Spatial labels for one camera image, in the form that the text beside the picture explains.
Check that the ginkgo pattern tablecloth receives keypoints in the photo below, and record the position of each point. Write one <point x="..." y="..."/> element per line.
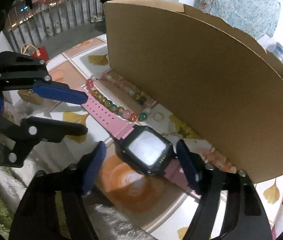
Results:
<point x="87" y="66"/>

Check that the red gift bag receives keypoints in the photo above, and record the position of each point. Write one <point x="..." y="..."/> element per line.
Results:
<point x="31" y="50"/>

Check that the fluffy white green rug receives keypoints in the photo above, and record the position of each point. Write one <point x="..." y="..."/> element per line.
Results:
<point x="106" y="220"/>

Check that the metal balcony railing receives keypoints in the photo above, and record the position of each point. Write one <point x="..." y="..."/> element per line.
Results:
<point x="42" y="21"/>

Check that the brown cardboard box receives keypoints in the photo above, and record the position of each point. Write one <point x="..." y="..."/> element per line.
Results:
<point x="215" y="78"/>

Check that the light blue floral cloth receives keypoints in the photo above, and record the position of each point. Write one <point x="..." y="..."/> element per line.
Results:
<point x="254" y="17"/>

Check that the plastic water bottle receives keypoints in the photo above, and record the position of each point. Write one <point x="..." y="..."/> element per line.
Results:
<point x="277" y="50"/>

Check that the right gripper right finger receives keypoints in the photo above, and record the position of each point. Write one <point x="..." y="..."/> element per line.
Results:
<point x="245" y="216"/>

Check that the pink strap digital watch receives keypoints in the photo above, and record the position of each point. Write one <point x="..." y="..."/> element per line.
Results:
<point x="141" y="147"/>

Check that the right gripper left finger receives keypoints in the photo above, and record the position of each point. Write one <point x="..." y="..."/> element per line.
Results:
<point x="36" y="216"/>

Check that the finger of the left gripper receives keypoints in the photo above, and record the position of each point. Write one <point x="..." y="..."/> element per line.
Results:
<point x="22" y="72"/>
<point x="30" y="133"/>

